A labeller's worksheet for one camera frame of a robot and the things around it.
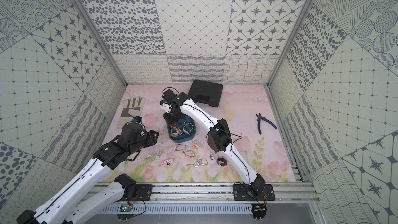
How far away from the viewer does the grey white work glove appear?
1.03m

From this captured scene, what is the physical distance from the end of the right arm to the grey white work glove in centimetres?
36

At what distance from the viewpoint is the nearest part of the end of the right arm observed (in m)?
0.69
